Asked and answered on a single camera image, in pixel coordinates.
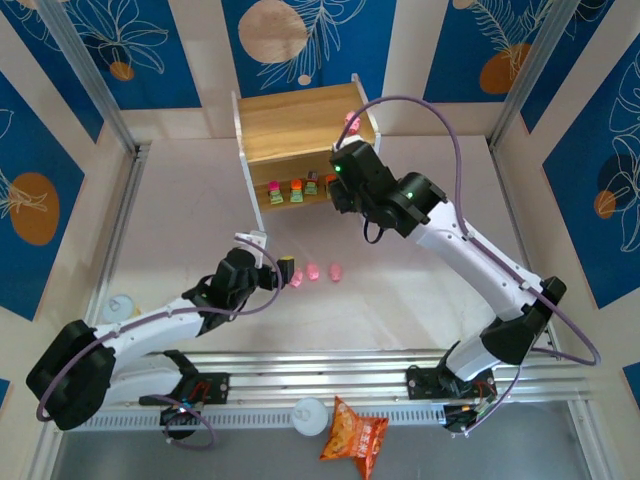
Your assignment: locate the aluminium rail base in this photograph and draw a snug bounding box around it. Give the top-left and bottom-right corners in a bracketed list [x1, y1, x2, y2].
[44, 348, 596, 409]

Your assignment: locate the tin can with pull tab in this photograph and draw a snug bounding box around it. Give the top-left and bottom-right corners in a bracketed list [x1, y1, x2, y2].
[102, 293, 141, 324]

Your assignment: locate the white slotted cable duct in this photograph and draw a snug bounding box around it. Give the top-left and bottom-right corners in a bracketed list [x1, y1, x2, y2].
[79, 403, 451, 432]

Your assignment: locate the aluminium frame post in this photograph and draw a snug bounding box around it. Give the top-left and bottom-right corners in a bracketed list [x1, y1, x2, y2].
[488, 0, 597, 151]
[35, 0, 151, 157]

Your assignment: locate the aluminium side rail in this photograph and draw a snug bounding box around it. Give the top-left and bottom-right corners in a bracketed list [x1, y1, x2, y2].
[27, 142, 151, 480]
[490, 142, 619, 480]

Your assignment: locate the two-tier wooden shelf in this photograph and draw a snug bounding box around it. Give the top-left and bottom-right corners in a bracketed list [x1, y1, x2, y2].
[230, 73, 385, 236]

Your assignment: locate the white round lid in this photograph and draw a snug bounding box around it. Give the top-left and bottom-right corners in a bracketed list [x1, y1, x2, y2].
[291, 397, 330, 438]

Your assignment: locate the orange snack bag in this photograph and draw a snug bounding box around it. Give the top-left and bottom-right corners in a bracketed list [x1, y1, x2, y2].
[318, 394, 390, 480]

